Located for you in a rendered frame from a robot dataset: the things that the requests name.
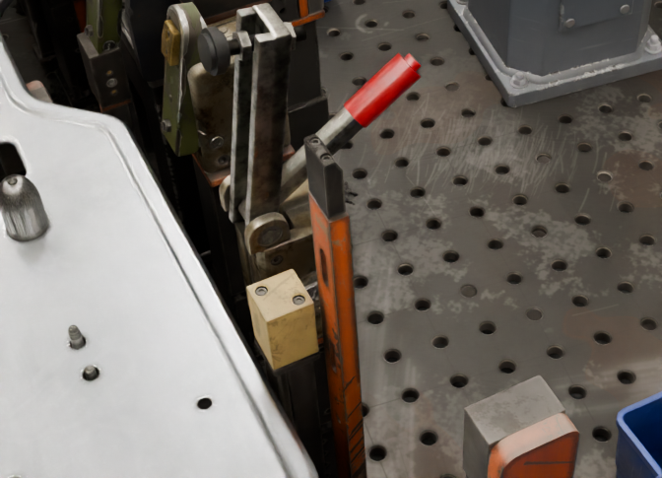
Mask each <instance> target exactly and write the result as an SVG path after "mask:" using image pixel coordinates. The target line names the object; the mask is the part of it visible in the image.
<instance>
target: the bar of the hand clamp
mask: <svg viewBox="0 0 662 478"><path fill-rule="evenodd" d="M306 38H307V34H306V29H305V27H304V26H303V25H301V26H296V27H293V26H292V23H288V22H283V21H282V20H281V19H280V17H279V16H278V15H277V13H276V12H275V11H274V9H273V8H272V7H271V5H270V4H268V3H265V4H260V5H254V6H252V7H249V8H244V9H239V10H237V11H236V31H235V32H233V33H232V39H227V38H226V36H225V35H224V33H223V32H222V31H219V29H218V28H217V27H209V28H204V29H203V30H202V32H201V33H200V34H199V36H198V52H199V56H200V60H201V63H202V65H203V67H204V69H205V70H206V71H207V72H210V74H211V75H213V76H217V75H222V74H225V73H226V72H227V68H228V67H229V66H230V63H231V56H234V55H235V58H234V84H233V110H232V161H231V188H230V214H229V218H230V220H231V221H232V223H233V224H235V223H239V222H243V221H245V228H246V227H247V225H248V224H249V223H250V222H251V221H252V220H254V219H255V218H257V217H259V216H262V215H264V214H267V213H271V212H276V213H279V207H280V194H281V181H282V168H283V155H284V142H285V129H286V115H287V102H288V89H289V77H290V63H291V50H295V49H296V43H297V42H301V41H306ZM244 197H246V215H245V220H244V219H243V218H242V216H241V214H240V213H239V211H238V206H239V204H240V203H241V201H242V199H243V198H244Z"/></svg>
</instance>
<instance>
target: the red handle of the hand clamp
mask: <svg viewBox="0 0 662 478"><path fill-rule="evenodd" d="M420 67H421V64H420V63H419V62H418V61H417V60H416V59H415V58H414V57H413V56H412V55H411V54H410V53H409V54H407V55H406V56H405V57H403V56H402V55H401V54H400V53H399V52H398V53H397V54H396V55H395V56H394V57H393V58H392V59H391V60H390V61H389V62H388V63H387V64H386V65H384V66H383V67H382V68H381V69H380V70H379V71H378V72H377V73H376V74H375V75H374V76H373V77H372V78H371V79H370V80H368V81H367V82H366V83H365V84H364V85H363V86H362V87H361V88H360V89H359V90H358V91H357V92H356V93H355V94H354V95H352V96H351V97H350V98H349V99H348V100H347V101H346V102H345V103H344V107H343V108H342V109H341V110H340V111H339V112H338V113H337V114H336V115H335V116H334V117H332V118H331V119H330V120H329V121H328V122H327V123H326V124H325V125H324V126H323V127H322V128H321V129H320V130H319V131H318V132H316V133H315V134H316V135H317V136H318V137H319V138H320V139H321V141H322V142H323V143H324V145H325V146H326V147H327V149H328V150H329V152H330V153H331V154H332V156H333V155H334V154H335V153H337V152H338V151H339V150H340V149H341V148H342V147H343V146H344V145H345V144H346V143H347V142H348V141H349V140H351V139H352V138H353V137H354V136H355V135H356V134H357V133H358V132H359V131H360V130H361V129H362V128H363V127H364V128H367V127H368V126H369V125H370V124H371V123H372V122H373V121H374V120H376V118H377V117H378V116H379V115H380V114H381V113H383V112H384V111H385V110H386V109H387V108H388V107H390V106H391V105H392V104H393V103H394V102H395V101H396V100H397V99H398V98H399V97H400V96H401V95H403V94H404V93H405V92H406V91H407V90H408V89H409V88H410V87H411V86H412V85H413V84H414V83H415V82H417V81H418V80H419V79H420V78H421V76H420V74H419V73H418V72H417V70H418V69H419V68H420ZM306 180H307V169H306V159H305V149H304V145H303V146H302V147H300V148H299V149H298V150H297V151H296V152H295V153H294V154H293V155H292V156H291V157H290V158H289V159H288V160H287V161H286V162H284V163H283V168H282V181H281V194H280V205H281V204H282V203H283V202H284V201H285V200H286V199H287V198H288V197H289V196H290V195H291V194H292V193H293V192H294V191H296V190H297V189H298V188H299V187H300V186H301V185H302V184H303V183H304V182H305V181H306ZM238 211H239V213H240V214H241V216H242V218H243V219H244V220H245V215H246V197H244V198H243V199H242V201H241V203H240V204H239V206H238Z"/></svg>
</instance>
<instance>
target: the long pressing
mask: <svg viewBox="0 0 662 478"><path fill-rule="evenodd" d="M3 144H11V145H13V146H15V148H16V150H17V152H18V155H19V157H20V159H21V161H22V164H23V166H24V168H25V170H26V175H25V177H27V178H28V179H29V180H31V181H32V182H33V184H34V185H35V186H36V188H37V190H38V191H39V194H40V197H41V200H42V203H43V206H44V209H45V212H46V215H47V217H48V218H49V226H48V228H47V230H46V231H45V232H44V233H43V234H42V235H41V236H40V237H38V238H36V239H31V240H21V241H19V240H15V239H12V238H10V237H9V235H8V234H7V230H6V227H5V224H4V221H3V219H2V216H1V213H0V478H13V477H20V478H319V476H318V473H317V470H316V468H315V465H314V463H313V461H312V460H311V458H310V456H309V454H308V452H307V450H306V449H305V447H304V445H303V443H302V441H301V439H300V438H299V436H298V433H297V431H296V430H295V428H294V426H293V424H292V422H291V420H290V419H289V417H288V415H287V413H286V411H285V409H284V408H283V406H282V404H281V402H280V400H279V398H278V397H277V395H276V393H275V391H274V389H273V388H272V386H271V384H270V382H269V380H268V378H267V377H266V376H265V374H264V372H263V370H262V368H261V367H260V365H259V363H258V361H257V359H256V357H255V356H254V354H253V352H252V350H251V348H250V347H249V345H248V343H247V341H246V339H245V337H244V336H243V334H242V332H241V330H240V328H239V326H238V325H237V323H236V321H235V319H234V317H233V315H232V313H231V311H230V309H229V307H228V305H227V304H226V302H225V300H224V298H223V296H222V295H221V293H220V291H219V289H218V287H217V285H216V284H215V282H214V280H213V278H212V276H211V274H210V273H209V271H208V269H207V267H206V265H205V263H204V262H203V260H202V258H201V256H200V254H199V253H198V251H197V249H196V247H195V245H194V243H193V242H192V240H191V238H190V236H189V234H188V232H187V231H186V230H185V228H184V226H183V224H182V222H181V221H180V219H179V217H178V215H177V213H176V212H175V210H174V208H173V206H172V204H171V202H170V201H169V199H168V197H167V195H166V192H165V191H164V189H163V187H162V185H161V183H160V181H159V180H158V178H157V176H156V174H155V172H154V171H153V169H152V167H151V165H150V163H149V161H148V160H147V158H146V156H145V154H144V152H143V150H142V149H141V147H140V145H139V143H138V141H137V139H136V138H135V136H134V134H133V132H132V131H131V129H130V128H129V126H128V125H127V124H126V123H125V122H123V121H122V120H120V119H119V118H117V117H115V116H113V115H110V114H106V113H100V112H95V111H90V110H85V109H80V108H75V107H71V106H66V105H61V104H56V103H51V102H45V101H42V100H40V99H38V98H36V97H35V96H34V95H32V94H31V92H30V91H29V90H28V88H27V86H26V84H25V81H24V79H23V77H22V75H21V73H20V71H19V69H18V67H17V65H16V63H15V60H14V58H13V56H12V54H11V52H10V50H9V48H8V46H7V44H6V42H5V39H4V37H3V36H2V34H1V32H0V145H3ZM72 324H74V325H77V326H78V327H79V329H80V331H81V334H82V337H84V338H85V339H86V344H85V346H84V347H82V348H80V349H72V348H71V347H70V346H69V344H70V338H69V335H68V328H69V326H70V325H72ZM89 365H91V366H94V367H95V368H97V369H98V370H99V376H98V377H97V378H96V379H94V380H85V379H83V372H84V369H85V367H86V366H89ZM203 398H209V399H210V400H211V401H212V405H211V407H210V408H208V409H205V410H202V409H200V408H199V407H198V406H197V404H198V402H199V400H201V399H203Z"/></svg>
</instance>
